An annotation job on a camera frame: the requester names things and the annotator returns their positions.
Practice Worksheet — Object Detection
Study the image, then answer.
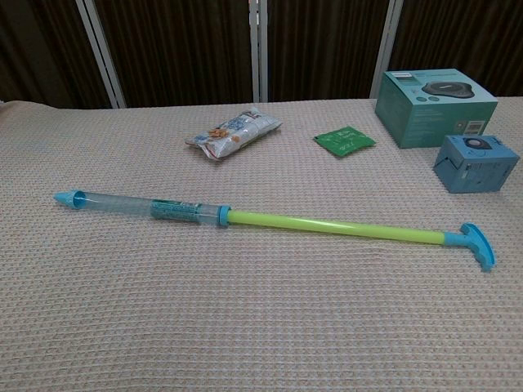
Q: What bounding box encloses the beige woven tablecloth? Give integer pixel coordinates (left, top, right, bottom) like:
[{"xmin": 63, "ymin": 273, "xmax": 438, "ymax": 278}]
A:
[{"xmin": 0, "ymin": 96, "xmax": 523, "ymax": 392}]

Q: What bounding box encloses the clear plastic tube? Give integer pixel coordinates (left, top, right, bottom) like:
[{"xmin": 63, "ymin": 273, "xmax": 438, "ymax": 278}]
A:
[{"xmin": 53, "ymin": 189, "xmax": 231, "ymax": 228}]

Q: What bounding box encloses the large teal speaker box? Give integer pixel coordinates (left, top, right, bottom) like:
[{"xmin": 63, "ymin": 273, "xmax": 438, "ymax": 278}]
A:
[{"xmin": 374, "ymin": 68, "xmax": 499, "ymax": 149}]

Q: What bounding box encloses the green foil packet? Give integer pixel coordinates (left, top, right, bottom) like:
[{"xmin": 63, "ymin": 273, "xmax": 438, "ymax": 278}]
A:
[{"xmin": 313, "ymin": 126, "xmax": 377, "ymax": 158}]

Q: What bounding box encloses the light green plastic rod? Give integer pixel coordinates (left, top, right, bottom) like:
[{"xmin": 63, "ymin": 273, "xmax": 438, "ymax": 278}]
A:
[{"xmin": 226, "ymin": 208, "xmax": 498, "ymax": 274}]

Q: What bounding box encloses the white blue snack bag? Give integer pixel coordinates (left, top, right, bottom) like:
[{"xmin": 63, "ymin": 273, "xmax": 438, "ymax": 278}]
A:
[{"xmin": 184, "ymin": 106, "xmax": 284, "ymax": 163}]

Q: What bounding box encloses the small blue cardboard box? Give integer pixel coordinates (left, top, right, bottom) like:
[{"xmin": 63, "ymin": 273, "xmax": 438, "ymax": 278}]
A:
[{"xmin": 432, "ymin": 133, "xmax": 521, "ymax": 194}]

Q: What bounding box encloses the white metal frame post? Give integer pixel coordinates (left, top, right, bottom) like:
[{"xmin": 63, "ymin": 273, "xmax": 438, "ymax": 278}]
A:
[
  {"xmin": 369, "ymin": 0, "xmax": 405, "ymax": 100},
  {"xmin": 248, "ymin": 0, "xmax": 269, "ymax": 104},
  {"xmin": 75, "ymin": 0, "xmax": 127, "ymax": 109}
]

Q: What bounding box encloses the dark brown pleated curtain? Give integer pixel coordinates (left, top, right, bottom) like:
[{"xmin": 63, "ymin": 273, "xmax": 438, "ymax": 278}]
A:
[{"xmin": 0, "ymin": 0, "xmax": 523, "ymax": 110}]

